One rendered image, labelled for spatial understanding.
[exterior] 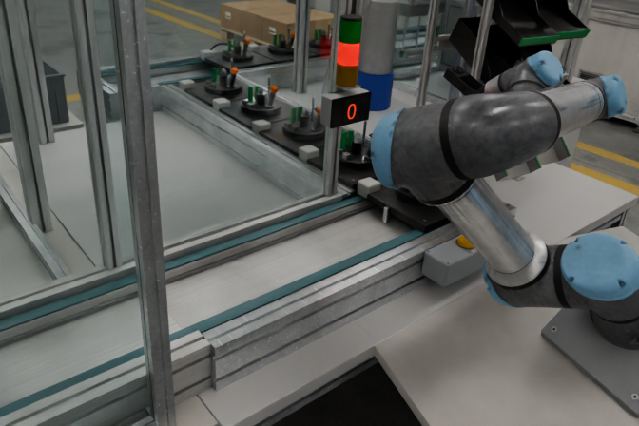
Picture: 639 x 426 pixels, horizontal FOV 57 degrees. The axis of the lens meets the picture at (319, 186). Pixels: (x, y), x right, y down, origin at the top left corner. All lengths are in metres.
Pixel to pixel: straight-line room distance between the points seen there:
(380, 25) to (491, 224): 1.48
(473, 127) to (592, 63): 4.84
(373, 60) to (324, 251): 1.17
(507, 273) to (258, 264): 0.53
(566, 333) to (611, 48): 4.38
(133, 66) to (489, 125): 0.44
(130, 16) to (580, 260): 0.81
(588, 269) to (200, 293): 0.73
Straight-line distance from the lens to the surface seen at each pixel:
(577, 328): 1.32
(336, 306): 1.20
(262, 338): 1.11
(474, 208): 0.95
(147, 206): 0.80
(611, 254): 1.11
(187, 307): 1.21
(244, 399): 1.11
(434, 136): 0.81
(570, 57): 3.14
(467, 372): 1.21
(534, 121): 0.83
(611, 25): 5.53
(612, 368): 1.28
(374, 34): 2.36
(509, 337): 1.32
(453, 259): 1.33
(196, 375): 1.09
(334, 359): 1.18
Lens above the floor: 1.67
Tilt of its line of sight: 27 degrees down
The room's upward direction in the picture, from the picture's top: 4 degrees clockwise
